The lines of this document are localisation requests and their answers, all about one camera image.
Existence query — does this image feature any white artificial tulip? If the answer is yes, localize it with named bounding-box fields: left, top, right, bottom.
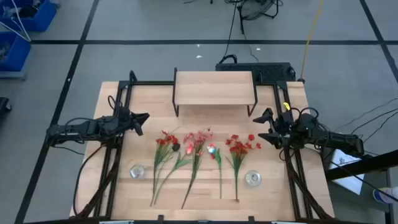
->
left=206, top=142, right=224, bottom=200

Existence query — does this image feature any white printed box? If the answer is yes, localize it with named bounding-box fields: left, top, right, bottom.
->
left=328, top=148, right=365, bottom=196

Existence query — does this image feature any clear cut-glass vase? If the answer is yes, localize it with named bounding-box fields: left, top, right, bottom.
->
left=129, top=164, right=146, bottom=180
left=244, top=169, right=262, bottom=187

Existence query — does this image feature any blue white bottle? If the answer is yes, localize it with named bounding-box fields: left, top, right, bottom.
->
left=372, top=185, right=398, bottom=205

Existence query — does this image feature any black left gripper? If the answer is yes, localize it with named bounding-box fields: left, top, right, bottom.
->
left=115, top=105, right=150, bottom=137

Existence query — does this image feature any red artificial flower bunch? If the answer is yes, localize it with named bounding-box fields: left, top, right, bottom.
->
left=224, top=133, right=262, bottom=202
left=149, top=129, right=181, bottom=208

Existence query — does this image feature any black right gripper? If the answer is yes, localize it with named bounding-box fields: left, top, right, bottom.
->
left=252, top=107, right=295, bottom=149

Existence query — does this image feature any yellow hanging cable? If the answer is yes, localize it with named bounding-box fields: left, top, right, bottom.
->
left=299, top=0, right=326, bottom=83

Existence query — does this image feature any thin black hanging cable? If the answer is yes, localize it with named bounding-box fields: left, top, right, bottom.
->
left=242, top=30, right=260, bottom=63
left=218, top=0, right=239, bottom=65

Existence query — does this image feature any grey bin platform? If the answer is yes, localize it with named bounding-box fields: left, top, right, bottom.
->
left=0, top=70, right=27, bottom=81

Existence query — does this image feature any black aluminium table frame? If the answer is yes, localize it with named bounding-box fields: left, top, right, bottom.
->
left=70, top=70, right=336, bottom=223

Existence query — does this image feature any dark artificial tulip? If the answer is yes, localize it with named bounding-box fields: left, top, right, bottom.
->
left=155, top=142, right=182, bottom=200

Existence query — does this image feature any wooden shelf with black legs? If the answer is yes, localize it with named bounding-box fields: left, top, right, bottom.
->
left=172, top=67, right=259, bottom=118

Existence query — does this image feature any black perforated case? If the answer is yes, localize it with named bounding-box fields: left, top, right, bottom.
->
left=215, top=62, right=296, bottom=85

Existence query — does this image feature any black floor cable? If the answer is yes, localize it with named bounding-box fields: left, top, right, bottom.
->
left=351, top=107, right=398, bottom=136
left=334, top=98, right=398, bottom=132
left=362, top=111, right=398, bottom=144

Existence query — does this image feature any black floor fan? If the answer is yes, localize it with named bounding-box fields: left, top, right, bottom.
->
left=238, top=0, right=284, bottom=35

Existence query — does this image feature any pink artificial blossom spray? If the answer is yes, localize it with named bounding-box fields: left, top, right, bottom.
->
left=181, top=127, right=215, bottom=210

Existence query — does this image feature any black beam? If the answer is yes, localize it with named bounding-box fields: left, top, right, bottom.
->
left=324, top=149, right=398, bottom=182

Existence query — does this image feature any blue plastic bin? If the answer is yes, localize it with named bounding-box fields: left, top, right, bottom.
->
left=0, top=30, right=32, bottom=73
left=0, top=0, right=58, bottom=33

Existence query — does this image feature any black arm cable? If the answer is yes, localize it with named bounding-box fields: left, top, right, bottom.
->
left=72, top=143, right=108, bottom=218

